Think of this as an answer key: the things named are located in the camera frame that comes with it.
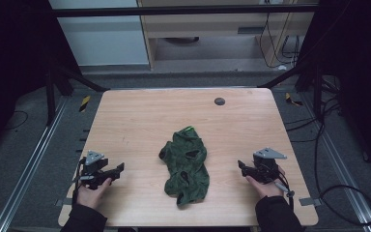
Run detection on white cabinet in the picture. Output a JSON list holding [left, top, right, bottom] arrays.
[[47, 0, 151, 68]]

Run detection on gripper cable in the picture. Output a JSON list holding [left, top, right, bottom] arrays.
[[71, 157, 88, 207], [271, 170, 296, 211]]

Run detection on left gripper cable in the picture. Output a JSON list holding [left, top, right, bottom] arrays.
[[71, 157, 88, 207]]

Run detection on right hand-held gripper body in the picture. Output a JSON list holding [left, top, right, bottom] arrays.
[[244, 147, 288, 185]]

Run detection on person's left hand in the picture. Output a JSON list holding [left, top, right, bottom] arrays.
[[75, 177, 113, 211]]

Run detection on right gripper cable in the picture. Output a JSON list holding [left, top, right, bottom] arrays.
[[271, 170, 296, 211]]

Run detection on hanging black cables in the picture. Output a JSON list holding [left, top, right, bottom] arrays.
[[258, 12, 302, 70]]

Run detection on black floor cable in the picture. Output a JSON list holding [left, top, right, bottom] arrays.
[[3, 109, 30, 131], [284, 75, 371, 227]]

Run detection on wooden desk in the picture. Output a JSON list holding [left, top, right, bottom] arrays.
[[57, 87, 320, 228]]

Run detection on yellow black floor tape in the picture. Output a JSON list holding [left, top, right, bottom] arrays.
[[284, 92, 303, 107], [78, 95, 92, 113]]

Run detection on aluminium floor rail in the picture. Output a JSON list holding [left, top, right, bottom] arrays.
[[0, 96, 70, 232], [299, 93, 371, 232]]

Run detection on dark green garment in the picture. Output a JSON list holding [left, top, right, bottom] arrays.
[[157, 126, 211, 207]]

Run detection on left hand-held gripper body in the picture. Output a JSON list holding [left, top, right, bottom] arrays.
[[78, 150, 121, 190]]

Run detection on black metal stand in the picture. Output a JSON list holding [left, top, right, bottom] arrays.
[[257, 57, 324, 121], [43, 61, 110, 127]]

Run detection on black horizontal bar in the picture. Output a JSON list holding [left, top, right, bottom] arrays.
[[50, 3, 320, 18]]

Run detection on person's right hand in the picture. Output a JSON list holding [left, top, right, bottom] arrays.
[[244, 165, 286, 200]]

